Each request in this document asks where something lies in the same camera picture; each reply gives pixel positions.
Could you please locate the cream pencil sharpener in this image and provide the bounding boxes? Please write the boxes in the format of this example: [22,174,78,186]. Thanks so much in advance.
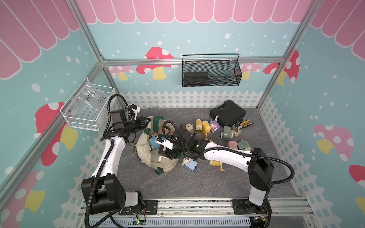
[185,123,196,136]
[232,123,242,137]

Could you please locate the light blue square sharpener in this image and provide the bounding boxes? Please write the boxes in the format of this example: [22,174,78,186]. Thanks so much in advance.
[182,158,198,173]

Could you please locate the sky blue box sharpener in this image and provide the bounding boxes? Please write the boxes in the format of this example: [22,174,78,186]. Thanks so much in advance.
[149,136,160,149]

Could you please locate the beige canvas tote bag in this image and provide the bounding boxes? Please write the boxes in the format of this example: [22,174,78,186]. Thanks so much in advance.
[132,116,179,174]

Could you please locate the purple pencil sharpener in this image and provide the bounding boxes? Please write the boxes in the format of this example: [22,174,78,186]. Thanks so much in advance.
[209,116,221,133]

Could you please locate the pink boxy pencil sharpener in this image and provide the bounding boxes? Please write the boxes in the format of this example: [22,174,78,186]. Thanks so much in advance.
[227,141,238,150]

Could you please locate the green square pencil sharpener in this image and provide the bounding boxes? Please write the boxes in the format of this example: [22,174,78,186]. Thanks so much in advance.
[237,140,251,151]

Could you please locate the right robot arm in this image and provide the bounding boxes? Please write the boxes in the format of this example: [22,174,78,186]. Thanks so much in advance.
[156,121,295,214]

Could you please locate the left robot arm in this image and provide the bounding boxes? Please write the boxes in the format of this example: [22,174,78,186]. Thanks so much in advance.
[81,94,151,215]

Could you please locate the clear plastic bag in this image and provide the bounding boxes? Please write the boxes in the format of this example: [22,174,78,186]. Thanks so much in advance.
[68,82,108,121]

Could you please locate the black plastic tool case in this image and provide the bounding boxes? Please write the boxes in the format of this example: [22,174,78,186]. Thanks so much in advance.
[209,100,246,126]

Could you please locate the black box in basket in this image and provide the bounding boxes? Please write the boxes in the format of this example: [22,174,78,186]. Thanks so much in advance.
[182,72,209,87]

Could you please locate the white wire basket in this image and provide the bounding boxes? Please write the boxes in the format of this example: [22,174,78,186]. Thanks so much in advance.
[60,78,115,132]

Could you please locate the yellow handled pliers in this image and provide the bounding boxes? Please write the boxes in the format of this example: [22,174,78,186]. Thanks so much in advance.
[240,120,253,128]

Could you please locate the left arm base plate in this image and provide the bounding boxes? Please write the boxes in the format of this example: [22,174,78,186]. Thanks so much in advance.
[119,200,158,216]

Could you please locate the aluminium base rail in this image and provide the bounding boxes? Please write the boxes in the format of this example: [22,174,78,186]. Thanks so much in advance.
[100,197,320,228]

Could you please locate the black wire mesh basket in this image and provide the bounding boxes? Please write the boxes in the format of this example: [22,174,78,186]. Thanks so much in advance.
[181,53,242,87]

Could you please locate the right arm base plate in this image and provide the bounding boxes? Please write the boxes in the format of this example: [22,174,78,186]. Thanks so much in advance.
[232,198,272,216]

